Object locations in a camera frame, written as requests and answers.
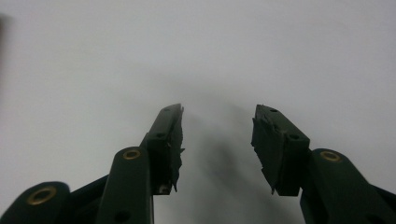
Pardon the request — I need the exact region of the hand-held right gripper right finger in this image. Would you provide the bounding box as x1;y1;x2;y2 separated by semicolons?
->
250;104;312;197

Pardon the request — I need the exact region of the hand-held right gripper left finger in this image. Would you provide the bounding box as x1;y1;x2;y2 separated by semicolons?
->
139;103;186;196

